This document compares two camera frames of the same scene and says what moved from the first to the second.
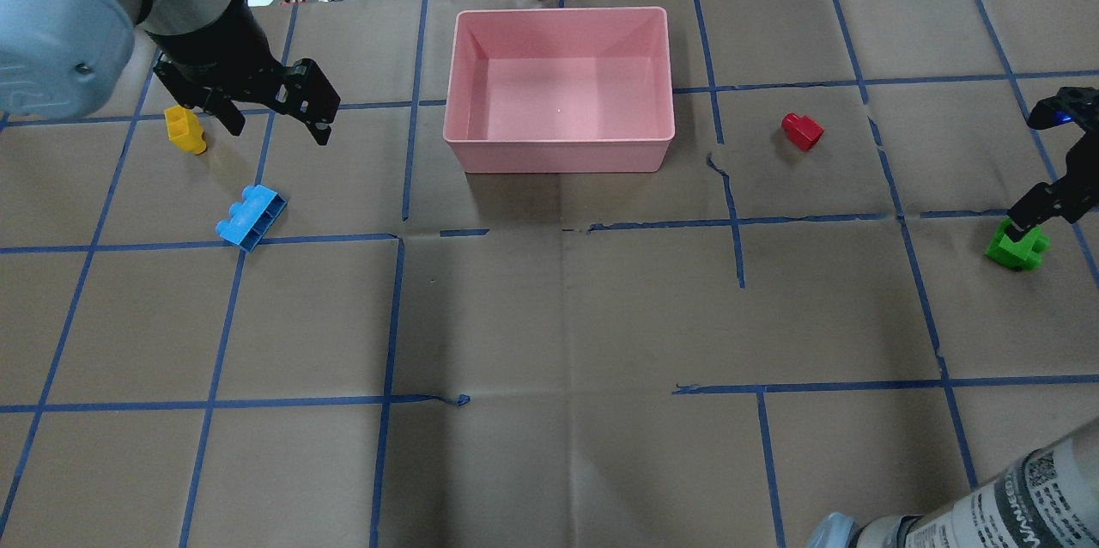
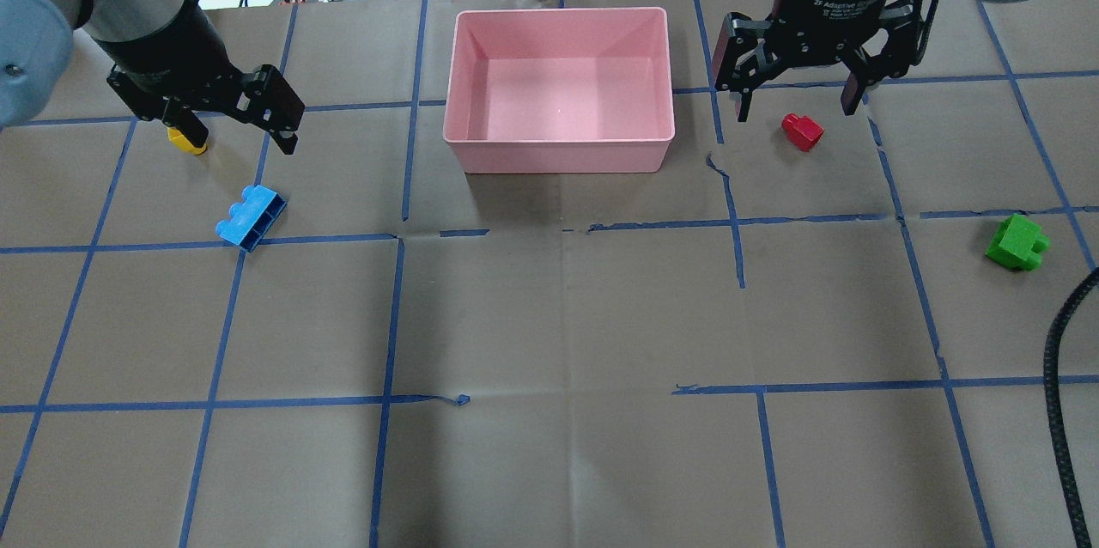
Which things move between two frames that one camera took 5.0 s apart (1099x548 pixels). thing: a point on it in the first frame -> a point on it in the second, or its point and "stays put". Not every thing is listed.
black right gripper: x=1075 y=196 -> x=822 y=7
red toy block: x=803 y=130 stays put
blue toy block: x=250 y=220 stays put
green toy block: x=1026 y=253 stays put
